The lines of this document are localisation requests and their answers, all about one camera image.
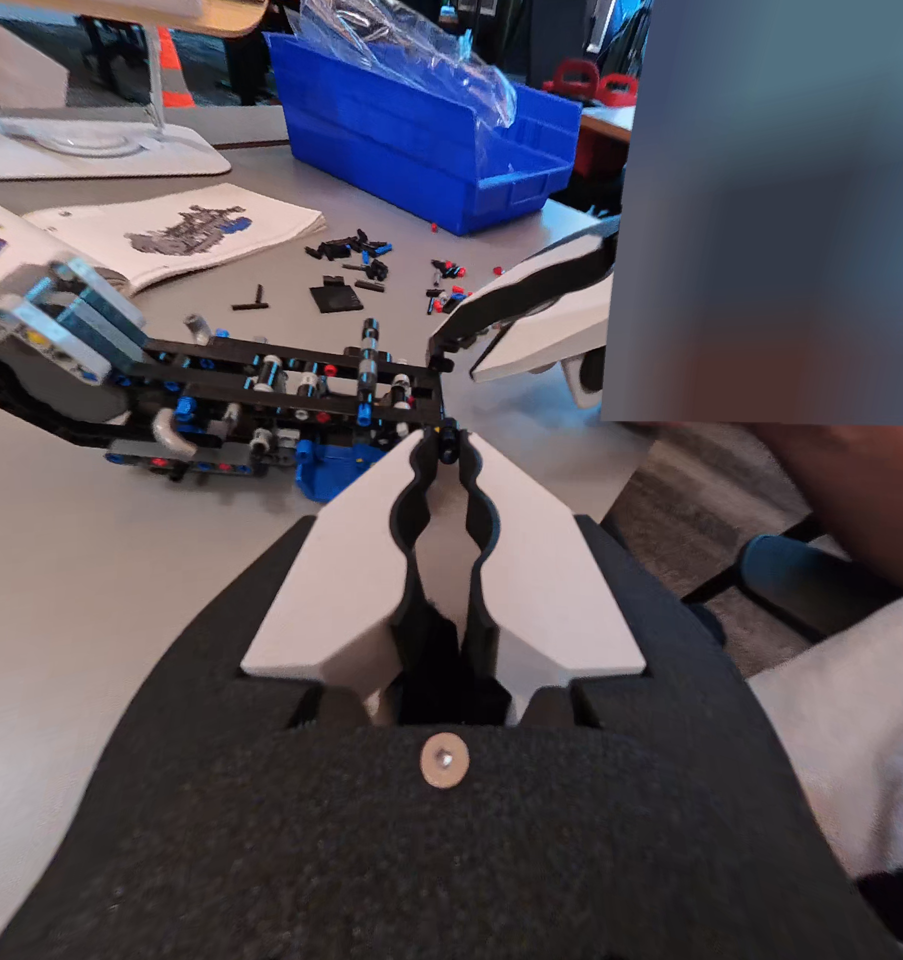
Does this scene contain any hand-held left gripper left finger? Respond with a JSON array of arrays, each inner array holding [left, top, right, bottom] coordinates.
[[240, 431, 434, 723]]

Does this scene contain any pile of small black pins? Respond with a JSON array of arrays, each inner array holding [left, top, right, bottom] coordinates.
[[304, 228, 394, 283]]

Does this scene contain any black flat lego panel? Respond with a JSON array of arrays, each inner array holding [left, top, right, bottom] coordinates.
[[309, 275, 365, 313]]

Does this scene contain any lego instruction booklet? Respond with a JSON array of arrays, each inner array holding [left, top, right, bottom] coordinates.
[[0, 182, 327, 298]]

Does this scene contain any orange traffic cone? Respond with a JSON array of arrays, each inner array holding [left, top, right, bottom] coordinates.
[[154, 26, 198, 111]]

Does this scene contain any clear plastic bag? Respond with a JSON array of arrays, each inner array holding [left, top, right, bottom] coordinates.
[[290, 0, 522, 130]]

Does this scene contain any person's right forearm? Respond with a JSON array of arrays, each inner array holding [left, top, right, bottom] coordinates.
[[751, 423, 903, 595]]

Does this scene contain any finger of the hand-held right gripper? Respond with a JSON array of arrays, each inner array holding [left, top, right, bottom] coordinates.
[[426, 216, 621, 374], [468, 279, 612, 385]]

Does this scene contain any pile of red black pins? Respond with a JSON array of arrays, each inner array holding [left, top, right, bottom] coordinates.
[[423, 258, 514, 317]]

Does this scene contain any wooden document stand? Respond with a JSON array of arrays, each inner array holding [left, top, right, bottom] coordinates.
[[0, 0, 273, 183]]

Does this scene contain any black lego vehicle chassis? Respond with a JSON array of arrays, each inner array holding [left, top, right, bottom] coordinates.
[[0, 255, 453, 505]]

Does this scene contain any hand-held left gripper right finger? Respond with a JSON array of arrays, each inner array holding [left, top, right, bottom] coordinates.
[[459, 432, 649, 726]]

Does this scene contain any blue plastic bin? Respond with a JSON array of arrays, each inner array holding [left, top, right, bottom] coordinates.
[[264, 31, 585, 238]]

